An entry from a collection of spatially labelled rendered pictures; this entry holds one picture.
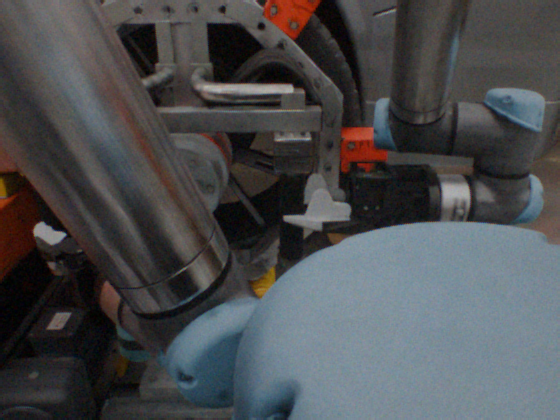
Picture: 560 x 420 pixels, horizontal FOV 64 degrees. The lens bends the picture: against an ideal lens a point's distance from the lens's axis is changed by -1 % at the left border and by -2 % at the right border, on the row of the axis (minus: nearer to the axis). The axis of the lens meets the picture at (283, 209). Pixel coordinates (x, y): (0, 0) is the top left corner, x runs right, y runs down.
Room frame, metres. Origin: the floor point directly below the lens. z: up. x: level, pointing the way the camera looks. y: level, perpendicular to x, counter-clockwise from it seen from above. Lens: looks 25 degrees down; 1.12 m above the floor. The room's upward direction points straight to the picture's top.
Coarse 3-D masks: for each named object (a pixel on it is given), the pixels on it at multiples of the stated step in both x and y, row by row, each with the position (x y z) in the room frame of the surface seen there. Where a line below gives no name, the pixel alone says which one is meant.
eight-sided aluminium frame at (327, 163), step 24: (120, 0) 0.78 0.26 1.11; (144, 0) 0.78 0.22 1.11; (168, 0) 0.78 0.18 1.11; (192, 0) 0.78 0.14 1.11; (216, 0) 0.79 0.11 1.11; (240, 0) 0.78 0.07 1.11; (120, 24) 0.78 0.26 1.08; (288, 48) 0.79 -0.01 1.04; (312, 72) 0.79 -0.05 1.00; (336, 96) 0.79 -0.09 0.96; (336, 120) 0.79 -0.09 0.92; (336, 144) 0.79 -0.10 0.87; (336, 168) 0.79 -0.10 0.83; (264, 240) 0.83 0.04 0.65; (240, 264) 0.79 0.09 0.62; (264, 264) 0.79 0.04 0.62
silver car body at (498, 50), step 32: (352, 0) 1.01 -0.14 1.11; (384, 0) 1.01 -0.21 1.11; (480, 0) 1.02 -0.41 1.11; (512, 0) 1.03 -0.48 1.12; (544, 0) 1.03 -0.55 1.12; (384, 32) 1.01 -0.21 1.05; (480, 32) 1.02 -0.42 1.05; (512, 32) 1.03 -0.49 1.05; (544, 32) 1.03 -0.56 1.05; (384, 64) 1.02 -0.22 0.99; (480, 64) 1.02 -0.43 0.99; (512, 64) 1.03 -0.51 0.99; (544, 64) 1.03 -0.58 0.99; (384, 96) 1.02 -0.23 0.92; (480, 96) 1.02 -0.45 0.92; (544, 96) 1.03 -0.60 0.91; (544, 128) 1.04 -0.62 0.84; (0, 160) 0.98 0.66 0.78; (416, 160) 1.02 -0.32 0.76; (448, 160) 1.02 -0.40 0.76
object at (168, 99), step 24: (144, 24) 0.87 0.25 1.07; (240, 24) 0.87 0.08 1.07; (264, 48) 0.89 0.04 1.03; (144, 72) 0.89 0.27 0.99; (168, 96) 0.89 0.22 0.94; (312, 144) 0.95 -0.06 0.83; (264, 168) 0.89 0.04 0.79; (312, 168) 0.88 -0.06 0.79; (240, 192) 0.89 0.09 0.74; (264, 192) 1.09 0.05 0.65; (216, 216) 1.02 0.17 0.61; (240, 216) 1.00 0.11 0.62; (264, 216) 0.91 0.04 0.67; (240, 240) 0.88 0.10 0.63
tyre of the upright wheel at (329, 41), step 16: (256, 0) 0.87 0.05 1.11; (304, 32) 0.87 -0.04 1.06; (320, 32) 0.88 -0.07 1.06; (304, 48) 0.88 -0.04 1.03; (320, 48) 0.88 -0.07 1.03; (336, 48) 0.88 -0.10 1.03; (320, 64) 0.88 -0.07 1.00; (336, 64) 0.88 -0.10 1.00; (336, 80) 0.88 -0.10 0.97; (352, 80) 0.89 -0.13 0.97; (352, 96) 0.88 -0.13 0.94; (352, 112) 0.88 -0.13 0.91; (304, 240) 0.88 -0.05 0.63
